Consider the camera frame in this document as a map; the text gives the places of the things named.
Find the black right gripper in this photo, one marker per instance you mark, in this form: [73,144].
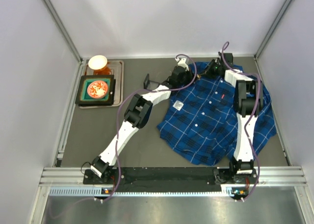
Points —
[211,67]

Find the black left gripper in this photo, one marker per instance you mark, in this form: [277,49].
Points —
[194,74]

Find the blue plaid button shirt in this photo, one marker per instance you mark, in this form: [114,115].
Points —
[200,123]

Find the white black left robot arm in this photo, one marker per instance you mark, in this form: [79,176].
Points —
[137,115]

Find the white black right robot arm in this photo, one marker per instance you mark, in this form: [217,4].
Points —
[247,104]

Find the small black open box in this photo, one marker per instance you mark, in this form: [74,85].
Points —
[150,84]

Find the silver metal tray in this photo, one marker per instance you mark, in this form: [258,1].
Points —
[117,69]

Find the white bowl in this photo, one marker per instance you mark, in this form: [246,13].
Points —
[97,62]

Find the red patterned bowl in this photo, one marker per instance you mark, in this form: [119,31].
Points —
[97,89]

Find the black square tray green liner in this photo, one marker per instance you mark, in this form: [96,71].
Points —
[84,100]

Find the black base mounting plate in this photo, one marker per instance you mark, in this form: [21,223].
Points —
[170,179]

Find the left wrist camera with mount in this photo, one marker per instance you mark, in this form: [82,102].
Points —
[181,62]

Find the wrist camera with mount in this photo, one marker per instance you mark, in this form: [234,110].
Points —
[181,62]
[229,59]

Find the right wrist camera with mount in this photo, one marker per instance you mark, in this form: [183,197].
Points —
[229,59]

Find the aluminium front frame rail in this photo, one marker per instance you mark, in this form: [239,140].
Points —
[69,182]

